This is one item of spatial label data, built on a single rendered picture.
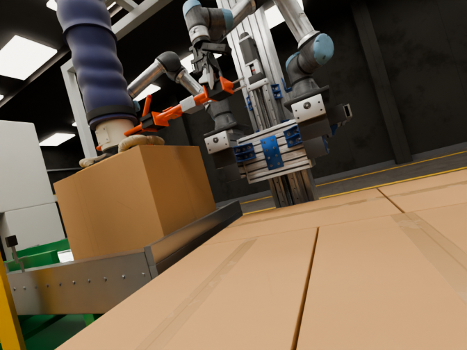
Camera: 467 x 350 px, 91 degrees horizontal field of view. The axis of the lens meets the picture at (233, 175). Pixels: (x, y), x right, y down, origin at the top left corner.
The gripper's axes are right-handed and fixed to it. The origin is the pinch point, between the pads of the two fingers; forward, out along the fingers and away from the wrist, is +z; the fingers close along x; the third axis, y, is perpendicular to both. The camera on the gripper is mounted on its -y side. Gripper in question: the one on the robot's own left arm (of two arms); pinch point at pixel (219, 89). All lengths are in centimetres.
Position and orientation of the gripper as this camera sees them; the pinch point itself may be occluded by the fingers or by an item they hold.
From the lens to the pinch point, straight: 95.0
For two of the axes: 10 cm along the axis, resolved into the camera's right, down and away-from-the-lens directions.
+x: -4.3, 1.0, -9.0
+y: -8.6, 2.5, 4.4
